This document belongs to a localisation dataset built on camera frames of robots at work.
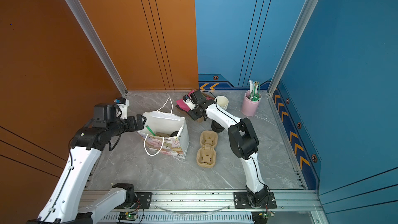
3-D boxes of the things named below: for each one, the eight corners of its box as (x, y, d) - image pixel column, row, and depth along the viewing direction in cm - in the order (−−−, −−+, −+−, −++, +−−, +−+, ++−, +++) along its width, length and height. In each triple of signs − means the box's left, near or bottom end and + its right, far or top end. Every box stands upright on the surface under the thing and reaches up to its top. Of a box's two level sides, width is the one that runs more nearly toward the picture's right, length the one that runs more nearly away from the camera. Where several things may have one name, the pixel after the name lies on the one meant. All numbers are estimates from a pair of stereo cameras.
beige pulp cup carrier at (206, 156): (195, 167, 85) (195, 163, 81) (201, 133, 98) (201, 129, 94) (214, 170, 84) (215, 166, 80) (217, 135, 98) (218, 131, 93)
